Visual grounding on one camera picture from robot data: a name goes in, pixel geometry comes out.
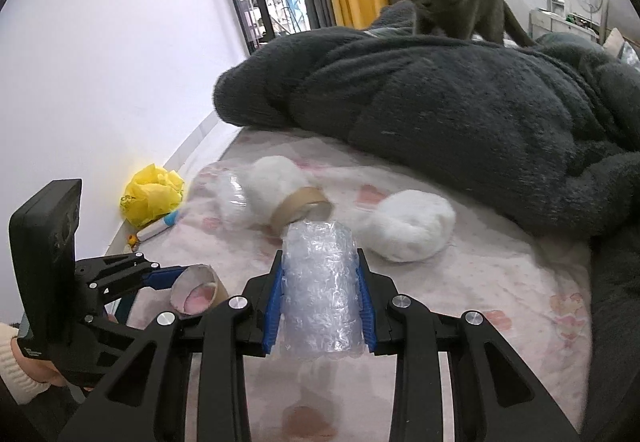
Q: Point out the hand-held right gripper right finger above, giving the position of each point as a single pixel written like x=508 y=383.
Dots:
x=366 y=312

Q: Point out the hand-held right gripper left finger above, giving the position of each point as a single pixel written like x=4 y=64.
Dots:
x=272 y=312

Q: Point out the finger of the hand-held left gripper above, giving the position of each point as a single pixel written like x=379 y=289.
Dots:
x=162 y=276
x=125 y=309

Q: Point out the bubble wrap roll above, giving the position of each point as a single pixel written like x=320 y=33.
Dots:
x=320 y=287

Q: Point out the person's left forearm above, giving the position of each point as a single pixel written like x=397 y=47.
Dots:
x=15 y=367

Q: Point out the person's left hand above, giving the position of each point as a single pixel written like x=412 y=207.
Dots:
x=50 y=376

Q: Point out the blue forked plush toy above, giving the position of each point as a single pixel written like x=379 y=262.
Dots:
x=157 y=227

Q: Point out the yellow plastic bag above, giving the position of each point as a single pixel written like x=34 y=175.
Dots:
x=150 y=194

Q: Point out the pink printed bed sheet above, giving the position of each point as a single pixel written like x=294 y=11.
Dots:
x=450 y=302

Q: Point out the white fluffy ball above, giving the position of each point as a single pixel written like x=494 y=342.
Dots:
x=270 y=192
x=410 y=227

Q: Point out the brown tape roll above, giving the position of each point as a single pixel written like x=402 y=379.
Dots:
x=295 y=212

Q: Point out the clear plastic wrap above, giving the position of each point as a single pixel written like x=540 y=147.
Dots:
x=232 y=199

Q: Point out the dark grey fleece blanket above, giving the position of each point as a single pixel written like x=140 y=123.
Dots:
x=425 y=112

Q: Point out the white vanity desk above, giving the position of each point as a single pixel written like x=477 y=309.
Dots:
x=547 y=22

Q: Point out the small pinkish pillow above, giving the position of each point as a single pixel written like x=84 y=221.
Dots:
x=615 y=42

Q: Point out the wavy patterned duvet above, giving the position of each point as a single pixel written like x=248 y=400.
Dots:
x=631 y=56

